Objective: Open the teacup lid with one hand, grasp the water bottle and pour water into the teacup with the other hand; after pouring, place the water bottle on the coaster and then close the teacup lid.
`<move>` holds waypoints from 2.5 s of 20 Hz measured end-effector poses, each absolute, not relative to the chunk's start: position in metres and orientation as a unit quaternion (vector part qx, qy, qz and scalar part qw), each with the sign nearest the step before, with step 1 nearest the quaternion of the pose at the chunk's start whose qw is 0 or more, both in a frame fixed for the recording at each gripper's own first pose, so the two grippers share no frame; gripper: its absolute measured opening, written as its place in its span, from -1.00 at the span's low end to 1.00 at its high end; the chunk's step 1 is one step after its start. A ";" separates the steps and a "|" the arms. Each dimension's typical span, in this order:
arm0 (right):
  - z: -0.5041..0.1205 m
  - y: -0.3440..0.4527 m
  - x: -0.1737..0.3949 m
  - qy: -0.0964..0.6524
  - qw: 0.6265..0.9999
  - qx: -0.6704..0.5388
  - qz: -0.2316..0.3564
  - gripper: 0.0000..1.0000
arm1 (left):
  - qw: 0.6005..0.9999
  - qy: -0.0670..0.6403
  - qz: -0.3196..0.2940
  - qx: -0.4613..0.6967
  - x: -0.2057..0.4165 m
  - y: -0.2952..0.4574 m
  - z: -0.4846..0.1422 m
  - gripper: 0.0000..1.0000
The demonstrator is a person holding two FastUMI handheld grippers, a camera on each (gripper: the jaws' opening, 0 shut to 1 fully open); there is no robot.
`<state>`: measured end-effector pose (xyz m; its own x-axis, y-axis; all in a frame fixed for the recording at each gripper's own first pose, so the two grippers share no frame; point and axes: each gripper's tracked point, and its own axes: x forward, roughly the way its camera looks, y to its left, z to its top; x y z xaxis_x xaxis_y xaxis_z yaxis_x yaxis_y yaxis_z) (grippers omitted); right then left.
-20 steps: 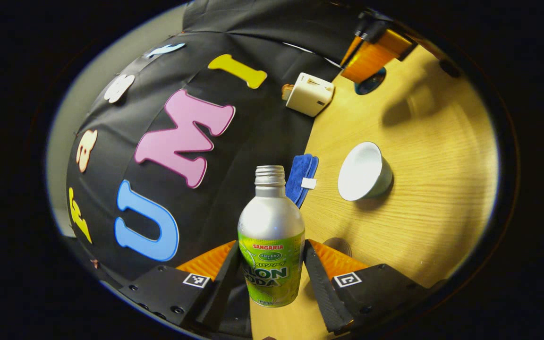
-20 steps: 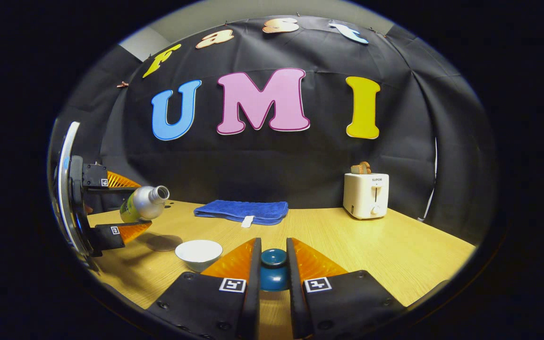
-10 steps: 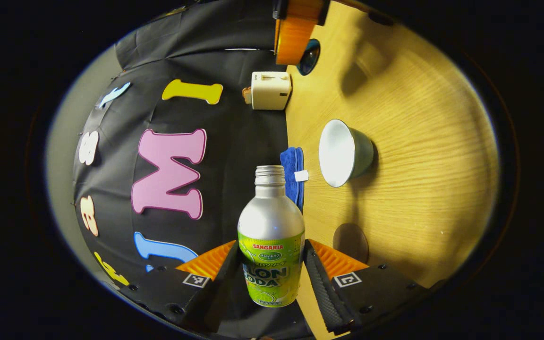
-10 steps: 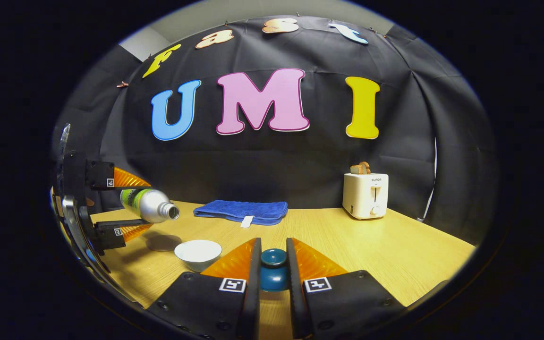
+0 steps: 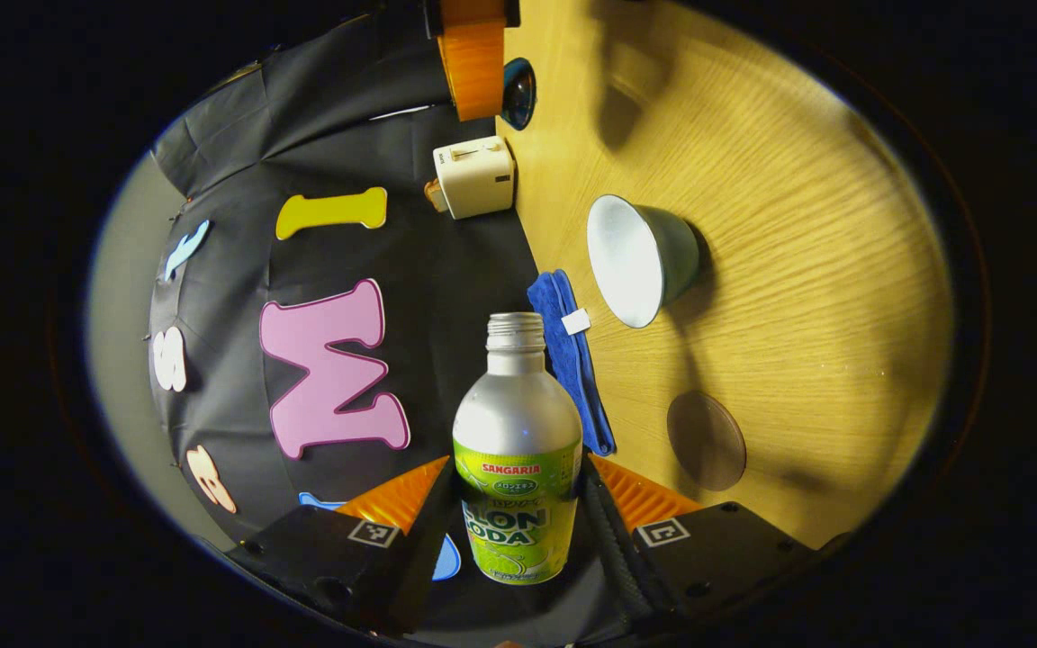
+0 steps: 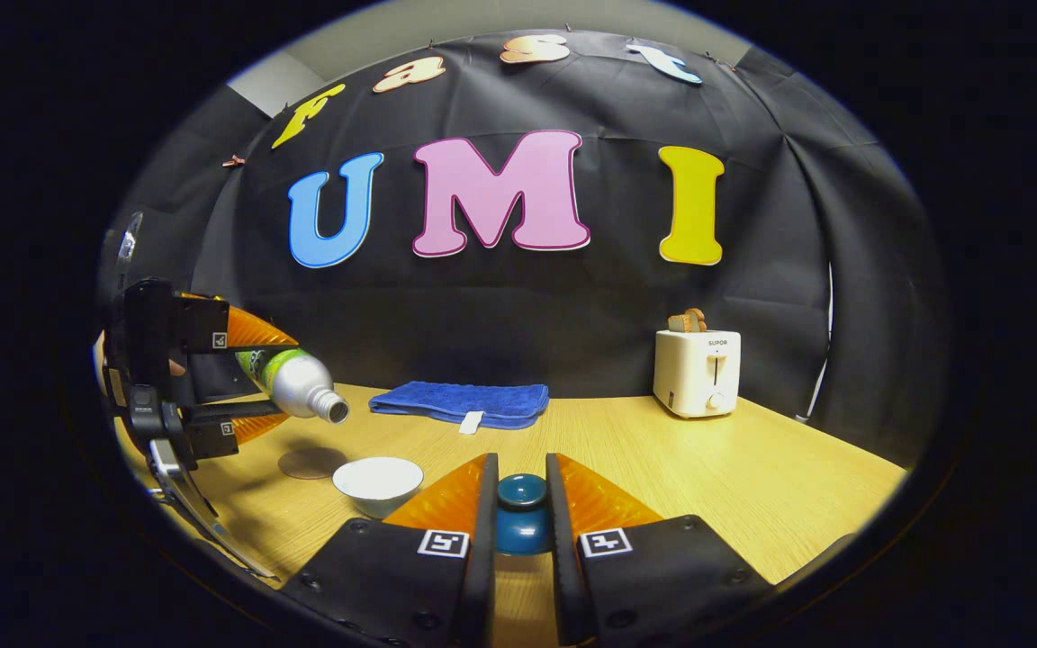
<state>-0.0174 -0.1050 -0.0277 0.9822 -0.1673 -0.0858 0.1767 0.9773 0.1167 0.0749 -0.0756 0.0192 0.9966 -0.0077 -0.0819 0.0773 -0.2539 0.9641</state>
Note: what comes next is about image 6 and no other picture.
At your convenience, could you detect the black backdrop cloth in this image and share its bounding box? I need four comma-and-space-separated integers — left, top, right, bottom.
100, 30, 948, 471

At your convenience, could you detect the white toaster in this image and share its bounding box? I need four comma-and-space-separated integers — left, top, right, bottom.
652, 328, 743, 420

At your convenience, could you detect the blue teacup lid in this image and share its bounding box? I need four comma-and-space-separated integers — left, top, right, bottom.
493, 473, 556, 557

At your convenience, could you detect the round brown coaster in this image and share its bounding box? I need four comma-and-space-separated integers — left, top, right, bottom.
277, 446, 349, 482

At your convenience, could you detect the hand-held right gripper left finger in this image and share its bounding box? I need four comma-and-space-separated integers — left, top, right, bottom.
280, 453, 500, 648

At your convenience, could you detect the white teacup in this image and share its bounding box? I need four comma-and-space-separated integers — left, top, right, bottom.
332, 456, 426, 521

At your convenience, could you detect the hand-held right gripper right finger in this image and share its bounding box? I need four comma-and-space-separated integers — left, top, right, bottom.
545, 453, 777, 648

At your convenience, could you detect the silver green water bottle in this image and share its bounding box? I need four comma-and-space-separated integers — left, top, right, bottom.
235, 346, 351, 426

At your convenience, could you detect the blue folded towel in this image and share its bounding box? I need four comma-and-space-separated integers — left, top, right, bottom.
368, 381, 551, 437

